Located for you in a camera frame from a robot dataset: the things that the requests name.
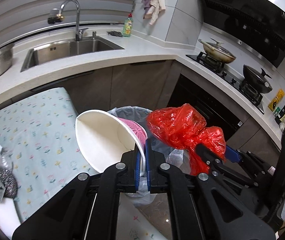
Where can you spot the black range hood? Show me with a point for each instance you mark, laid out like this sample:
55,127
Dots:
257,25

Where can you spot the green dish soap bottle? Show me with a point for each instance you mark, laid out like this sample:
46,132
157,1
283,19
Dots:
128,26

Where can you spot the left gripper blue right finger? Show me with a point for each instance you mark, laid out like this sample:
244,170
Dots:
148,154

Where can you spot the black gas stove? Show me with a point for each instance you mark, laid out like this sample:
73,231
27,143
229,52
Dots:
220,70

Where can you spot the stainless steel sink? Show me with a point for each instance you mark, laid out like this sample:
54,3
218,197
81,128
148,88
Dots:
66,48

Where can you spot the hanging pink purple cloths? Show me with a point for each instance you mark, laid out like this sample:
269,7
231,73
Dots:
152,10

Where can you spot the dark scrubber on counter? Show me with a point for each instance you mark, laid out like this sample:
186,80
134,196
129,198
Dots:
115,33

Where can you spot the black wok with lid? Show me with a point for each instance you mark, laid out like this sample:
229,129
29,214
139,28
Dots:
258,80

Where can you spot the floral light blue tablecloth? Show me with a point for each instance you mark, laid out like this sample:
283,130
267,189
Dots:
39,134

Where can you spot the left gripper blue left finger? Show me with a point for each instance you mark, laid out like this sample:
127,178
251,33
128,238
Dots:
137,167

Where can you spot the red plastic bag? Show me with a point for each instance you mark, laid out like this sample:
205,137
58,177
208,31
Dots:
184,128

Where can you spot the steel wool scrubber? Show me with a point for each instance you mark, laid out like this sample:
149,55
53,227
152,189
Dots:
10,183

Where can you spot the cream frying pan with lid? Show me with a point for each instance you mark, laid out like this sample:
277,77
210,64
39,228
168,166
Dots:
217,51

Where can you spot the black built-in oven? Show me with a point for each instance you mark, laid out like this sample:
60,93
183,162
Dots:
214,112

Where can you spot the pink white paper cup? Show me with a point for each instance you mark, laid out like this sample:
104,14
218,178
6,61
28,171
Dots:
103,138

